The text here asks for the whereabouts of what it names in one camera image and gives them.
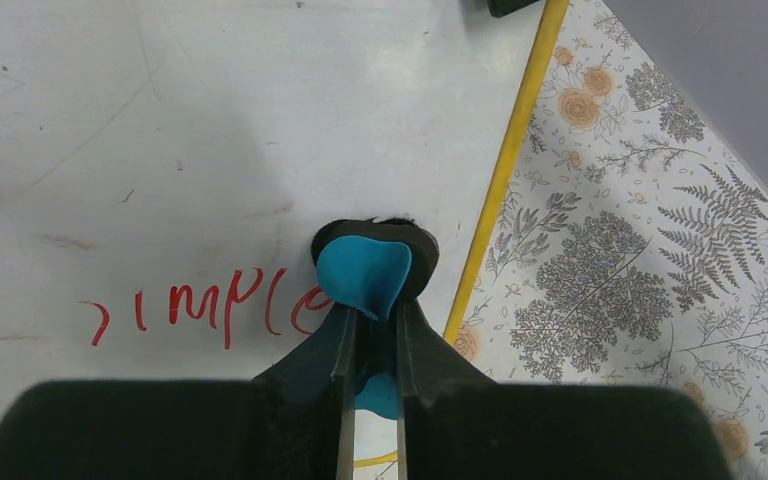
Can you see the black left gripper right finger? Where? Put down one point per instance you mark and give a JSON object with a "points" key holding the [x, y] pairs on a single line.
{"points": [[457, 423]]}

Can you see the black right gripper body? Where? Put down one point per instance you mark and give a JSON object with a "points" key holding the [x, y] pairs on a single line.
{"points": [[501, 8]]}

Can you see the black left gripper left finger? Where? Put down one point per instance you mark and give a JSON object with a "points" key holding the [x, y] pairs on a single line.
{"points": [[295, 420]]}

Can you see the blue black eraser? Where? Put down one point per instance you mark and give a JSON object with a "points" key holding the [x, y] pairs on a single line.
{"points": [[372, 266]]}

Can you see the yellow framed whiteboard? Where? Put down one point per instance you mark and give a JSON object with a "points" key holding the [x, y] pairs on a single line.
{"points": [[164, 166]]}

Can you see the floral patterned table mat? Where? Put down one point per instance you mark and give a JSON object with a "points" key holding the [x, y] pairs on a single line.
{"points": [[595, 227]]}

